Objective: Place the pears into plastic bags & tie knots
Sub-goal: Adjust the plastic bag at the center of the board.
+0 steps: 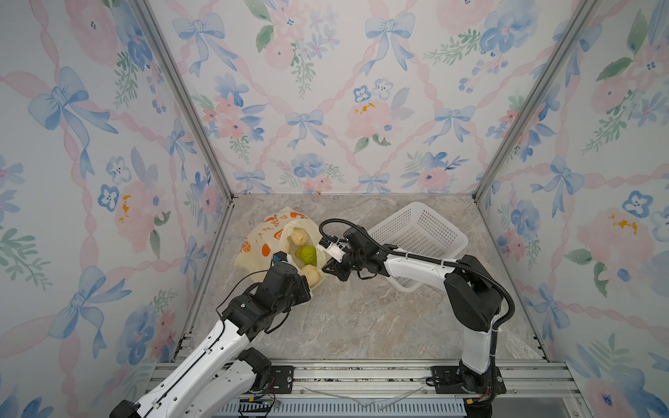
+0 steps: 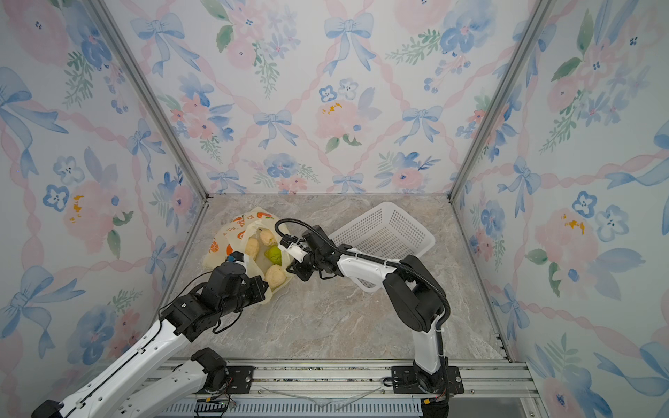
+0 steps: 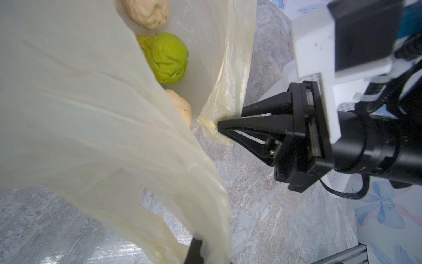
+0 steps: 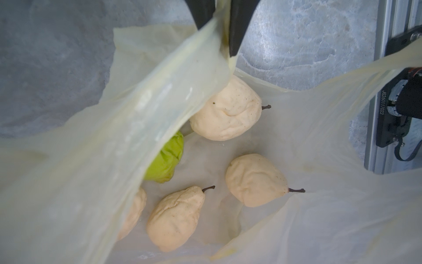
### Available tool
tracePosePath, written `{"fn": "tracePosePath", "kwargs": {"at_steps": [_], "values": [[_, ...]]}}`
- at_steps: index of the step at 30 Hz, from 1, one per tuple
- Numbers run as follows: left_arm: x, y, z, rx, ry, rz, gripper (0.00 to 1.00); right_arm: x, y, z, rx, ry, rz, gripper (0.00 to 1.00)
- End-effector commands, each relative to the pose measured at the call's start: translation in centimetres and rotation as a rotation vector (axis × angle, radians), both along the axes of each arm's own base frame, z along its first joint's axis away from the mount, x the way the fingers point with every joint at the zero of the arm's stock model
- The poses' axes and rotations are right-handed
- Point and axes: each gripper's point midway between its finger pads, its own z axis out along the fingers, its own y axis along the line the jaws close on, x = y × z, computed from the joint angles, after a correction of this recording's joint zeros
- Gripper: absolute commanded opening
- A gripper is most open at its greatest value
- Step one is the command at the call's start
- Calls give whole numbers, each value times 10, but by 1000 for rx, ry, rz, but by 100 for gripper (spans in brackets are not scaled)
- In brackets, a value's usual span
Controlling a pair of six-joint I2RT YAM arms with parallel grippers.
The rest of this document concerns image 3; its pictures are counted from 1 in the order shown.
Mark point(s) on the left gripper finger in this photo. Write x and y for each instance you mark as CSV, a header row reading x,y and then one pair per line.
x,y
194,253

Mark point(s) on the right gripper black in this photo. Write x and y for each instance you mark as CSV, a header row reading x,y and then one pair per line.
x,y
297,145

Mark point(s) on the beige pear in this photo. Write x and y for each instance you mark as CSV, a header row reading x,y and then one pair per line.
x,y
151,14
182,106

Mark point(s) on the green pear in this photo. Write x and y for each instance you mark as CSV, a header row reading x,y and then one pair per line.
x,y
167,56

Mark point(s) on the yellow plastic bag fruit print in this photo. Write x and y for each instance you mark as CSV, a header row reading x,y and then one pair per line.
x,y
83,115

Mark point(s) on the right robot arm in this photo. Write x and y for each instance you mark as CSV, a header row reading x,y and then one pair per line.
x,y
377,146

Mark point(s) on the white plastic basket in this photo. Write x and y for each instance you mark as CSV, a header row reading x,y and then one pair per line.
x,y
334,180

